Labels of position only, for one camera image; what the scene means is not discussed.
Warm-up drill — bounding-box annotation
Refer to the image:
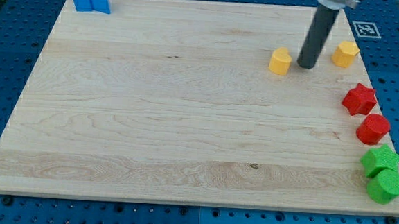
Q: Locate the yellow heart block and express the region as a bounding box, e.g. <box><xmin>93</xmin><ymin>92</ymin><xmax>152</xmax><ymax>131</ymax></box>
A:
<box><xmin>268</xmin><ymin>47</ymin><xmax>292</xmax><ymax>76</ymax></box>

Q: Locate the yellow hexagon block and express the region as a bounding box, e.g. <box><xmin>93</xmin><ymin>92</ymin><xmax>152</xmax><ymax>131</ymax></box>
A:
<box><xmin>331</xmin><ymin>41</ymin><xmax>360</xmax><ymax>68</ymax></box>

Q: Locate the wooden board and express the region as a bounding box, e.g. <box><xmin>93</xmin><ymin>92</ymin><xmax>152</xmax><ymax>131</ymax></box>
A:
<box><xmin>0</xmin><ymin>0</ymin><xmax>399</xmax><ymax>216</ymax></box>

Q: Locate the blue triangle block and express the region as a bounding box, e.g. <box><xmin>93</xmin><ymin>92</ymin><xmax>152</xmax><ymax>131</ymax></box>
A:
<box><xmin>90</xmin><ymin>0</ymin><xmax>111</xmax><ymax>14</ymax></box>

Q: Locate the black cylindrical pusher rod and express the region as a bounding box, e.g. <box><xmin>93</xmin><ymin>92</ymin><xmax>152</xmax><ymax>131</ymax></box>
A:
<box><xmin>297</xmin><ymin>5</ymin><xmax>339</xmax><ymax>69</ymax></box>

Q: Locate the red star block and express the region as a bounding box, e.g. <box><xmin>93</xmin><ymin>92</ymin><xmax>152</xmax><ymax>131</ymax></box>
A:
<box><xmin>341</xmin><ymin>83</ymin><xmax>377</xmax><ymax>116</ymax></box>

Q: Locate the red cylinder block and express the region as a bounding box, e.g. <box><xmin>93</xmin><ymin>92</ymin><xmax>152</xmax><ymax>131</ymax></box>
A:
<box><xmin>356</xmin><ymin>114</ymin><xmax>391</xmax><ymax>146</ymax></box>

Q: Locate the green star block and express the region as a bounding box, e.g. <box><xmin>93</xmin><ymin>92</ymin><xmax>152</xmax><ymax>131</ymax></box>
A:
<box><xmin>360</xmin><ymin>144</ymin><xmax>399</xmax><ymax>178</ymax></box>

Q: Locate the white fiducial marker tag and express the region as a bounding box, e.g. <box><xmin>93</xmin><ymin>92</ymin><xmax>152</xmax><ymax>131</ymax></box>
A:
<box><xmin>353</xmin><ymin>21</ymin><xmax>381</xmax><ymax>39</ymax></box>

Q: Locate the green cylinder block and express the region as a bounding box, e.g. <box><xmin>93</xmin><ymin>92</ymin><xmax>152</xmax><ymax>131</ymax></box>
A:
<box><xmin>366</xmin><ymin>169</ymin><xmax>399</xmax><ymax>205</ymax></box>

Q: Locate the silver rod mount flange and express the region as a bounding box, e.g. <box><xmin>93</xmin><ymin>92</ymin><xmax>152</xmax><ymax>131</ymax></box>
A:
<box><xmin>317</xmin><ymin>0</ymin><xmax>360</xmax><ymax>10</ymax></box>

